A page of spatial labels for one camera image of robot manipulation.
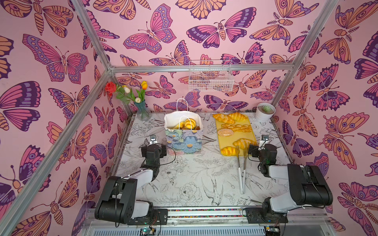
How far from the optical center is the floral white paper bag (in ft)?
2.65

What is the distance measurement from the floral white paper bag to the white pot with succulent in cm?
53

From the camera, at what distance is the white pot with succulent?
1.08 m
